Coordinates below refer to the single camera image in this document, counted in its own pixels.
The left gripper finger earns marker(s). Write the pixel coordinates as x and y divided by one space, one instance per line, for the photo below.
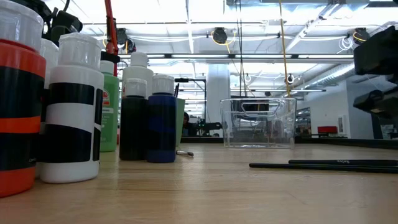
110 57

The small blue paint bottle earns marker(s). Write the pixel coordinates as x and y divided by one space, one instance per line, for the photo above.
161 130

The thin black paintbrush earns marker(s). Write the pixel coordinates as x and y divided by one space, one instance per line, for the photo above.
311 167
186 153
176 91

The person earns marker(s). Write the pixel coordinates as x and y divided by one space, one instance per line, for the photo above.
186 119

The black aluminium table frame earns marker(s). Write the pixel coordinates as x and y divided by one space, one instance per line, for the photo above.
342 142

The red desk lamp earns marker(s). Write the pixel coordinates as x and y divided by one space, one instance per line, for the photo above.
108 15

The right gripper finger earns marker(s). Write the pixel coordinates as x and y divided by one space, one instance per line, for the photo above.
370 102

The small black paint bottle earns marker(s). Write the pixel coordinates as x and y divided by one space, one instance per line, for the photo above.
133 130

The white square column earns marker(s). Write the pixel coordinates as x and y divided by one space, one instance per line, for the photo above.
217 93

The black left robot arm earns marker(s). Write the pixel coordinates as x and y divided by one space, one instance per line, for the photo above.
34 7

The black background camera stand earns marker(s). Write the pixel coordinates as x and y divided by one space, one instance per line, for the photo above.
182 80

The large green paint bottle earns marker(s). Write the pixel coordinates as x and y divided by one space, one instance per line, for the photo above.
110 124

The red bench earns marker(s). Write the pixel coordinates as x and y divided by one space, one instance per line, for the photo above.
327 129

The black background robot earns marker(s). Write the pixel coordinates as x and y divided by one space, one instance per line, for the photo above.
211 127

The large white paint bottle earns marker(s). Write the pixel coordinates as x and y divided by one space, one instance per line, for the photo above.
138 70

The clear plastic bin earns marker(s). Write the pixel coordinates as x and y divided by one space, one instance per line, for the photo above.
258 137

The black paintbrush silver ferrule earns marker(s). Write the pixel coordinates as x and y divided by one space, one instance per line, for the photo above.
342 162

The green plastic cup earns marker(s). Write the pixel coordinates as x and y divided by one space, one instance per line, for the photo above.
180 121

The small orange paint bottle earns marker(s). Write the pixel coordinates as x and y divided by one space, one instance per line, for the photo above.
18 93

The black background monitor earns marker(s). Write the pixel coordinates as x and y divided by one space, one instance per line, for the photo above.
377 130

